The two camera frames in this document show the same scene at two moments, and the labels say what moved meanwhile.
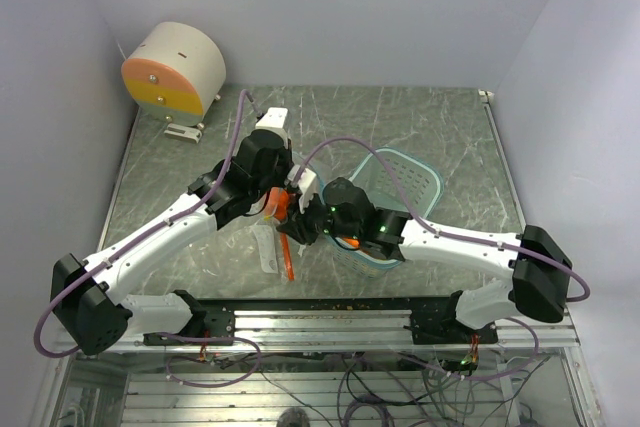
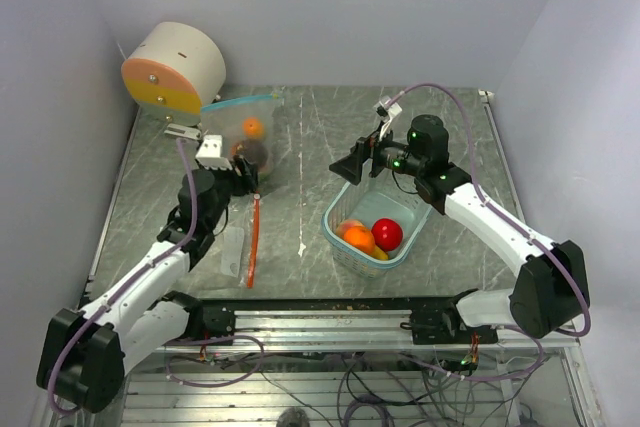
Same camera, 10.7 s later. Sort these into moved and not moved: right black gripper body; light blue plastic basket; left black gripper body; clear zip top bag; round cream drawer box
Moved: right black gripper body; left black gripper body; clear zip top bag
Not moved: light blue plastic basket; round cream drawer box
